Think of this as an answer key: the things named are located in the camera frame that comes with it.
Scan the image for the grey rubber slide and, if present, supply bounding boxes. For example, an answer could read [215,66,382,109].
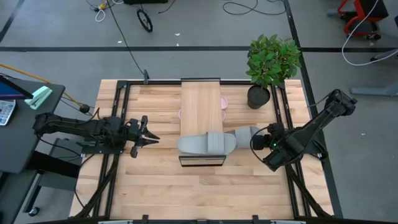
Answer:
[177,131,238,156]
[229,126,265,149]

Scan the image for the white cable yellow plug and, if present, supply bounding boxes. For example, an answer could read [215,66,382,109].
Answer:
[95,2,108,23]

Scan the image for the mint green stapler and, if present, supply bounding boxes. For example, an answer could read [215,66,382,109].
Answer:
[24,86,53,110]

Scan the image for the dark tablet screen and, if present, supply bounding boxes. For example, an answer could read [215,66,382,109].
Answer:
[0,74,34,100]

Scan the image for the grey desk leg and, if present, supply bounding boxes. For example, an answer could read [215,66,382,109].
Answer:
[350,48,398,97]

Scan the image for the wooden shelf black metal frame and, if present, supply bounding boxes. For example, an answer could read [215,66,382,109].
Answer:
[178,77,227,167]

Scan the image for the black desk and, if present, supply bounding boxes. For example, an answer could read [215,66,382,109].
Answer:
[0,76,66,174]

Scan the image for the red utility cart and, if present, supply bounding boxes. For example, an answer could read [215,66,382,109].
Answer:
[337,0,389,40]

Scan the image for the long white floor cable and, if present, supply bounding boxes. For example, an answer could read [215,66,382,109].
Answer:
[341,0,398,67]

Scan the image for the green plant in black pot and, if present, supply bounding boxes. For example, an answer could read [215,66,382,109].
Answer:
[245,34,302,110]

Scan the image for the yellow floor cable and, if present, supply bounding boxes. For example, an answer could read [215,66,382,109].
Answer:
[0,63,83,108]

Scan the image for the looped black floor cable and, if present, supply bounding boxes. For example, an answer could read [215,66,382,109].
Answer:
[222,0,287,16]

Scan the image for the long black floor cable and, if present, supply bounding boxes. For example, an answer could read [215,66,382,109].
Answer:
[105,0,147,78]

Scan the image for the white calculator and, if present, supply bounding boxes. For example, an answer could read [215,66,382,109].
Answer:
[0,99,16,126]

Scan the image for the black floor box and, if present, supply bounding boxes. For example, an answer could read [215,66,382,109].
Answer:
[123,0,169,5]

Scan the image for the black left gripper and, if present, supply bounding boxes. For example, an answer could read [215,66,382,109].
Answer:
[124,114,160,159]

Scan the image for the black ring wheel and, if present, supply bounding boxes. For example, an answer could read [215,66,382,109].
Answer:
[136,8,154,33]

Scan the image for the black desk leg frame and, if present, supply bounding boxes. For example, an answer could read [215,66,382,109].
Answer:
[0,138,83,224]

